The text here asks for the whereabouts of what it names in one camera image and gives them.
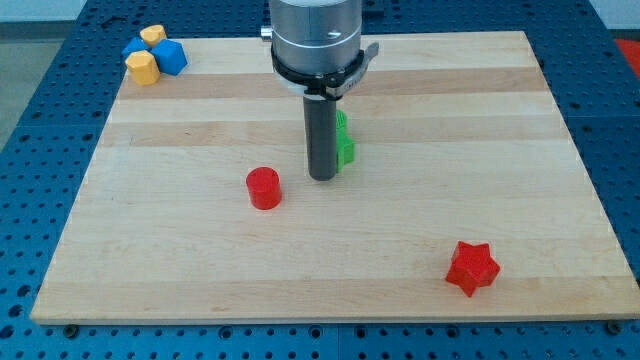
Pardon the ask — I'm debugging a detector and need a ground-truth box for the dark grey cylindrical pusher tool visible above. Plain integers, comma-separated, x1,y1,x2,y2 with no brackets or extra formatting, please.
303,98,337,181

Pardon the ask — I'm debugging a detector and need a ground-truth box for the red cylinder block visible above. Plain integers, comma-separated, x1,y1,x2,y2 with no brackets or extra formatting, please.
246,167,282,210

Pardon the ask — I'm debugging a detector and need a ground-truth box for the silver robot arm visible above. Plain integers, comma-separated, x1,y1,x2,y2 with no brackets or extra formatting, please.
269,0,379,181

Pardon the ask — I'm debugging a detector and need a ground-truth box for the green star block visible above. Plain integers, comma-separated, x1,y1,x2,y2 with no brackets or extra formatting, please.
336,110,355,173

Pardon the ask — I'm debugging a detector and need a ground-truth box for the red star block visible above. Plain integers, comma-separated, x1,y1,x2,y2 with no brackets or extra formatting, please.
445,241,501,297

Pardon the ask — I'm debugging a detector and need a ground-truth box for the wooden board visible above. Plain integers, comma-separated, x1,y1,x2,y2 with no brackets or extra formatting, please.
31,31,639,325

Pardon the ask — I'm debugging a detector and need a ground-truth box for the yellow hexagon block front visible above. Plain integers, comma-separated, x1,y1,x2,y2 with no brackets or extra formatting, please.
125,50,160,86

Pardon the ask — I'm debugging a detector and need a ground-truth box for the yellow hexagon block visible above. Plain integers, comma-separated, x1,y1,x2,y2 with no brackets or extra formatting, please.
125,50,160,86
139,24,167,48

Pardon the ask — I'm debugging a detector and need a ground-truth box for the yellow hexagon block rear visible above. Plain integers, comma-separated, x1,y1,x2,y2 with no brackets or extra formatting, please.
139,24,167,48

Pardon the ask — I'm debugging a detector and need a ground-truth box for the small blue block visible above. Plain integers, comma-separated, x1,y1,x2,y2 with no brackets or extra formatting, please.
121,36,150,60

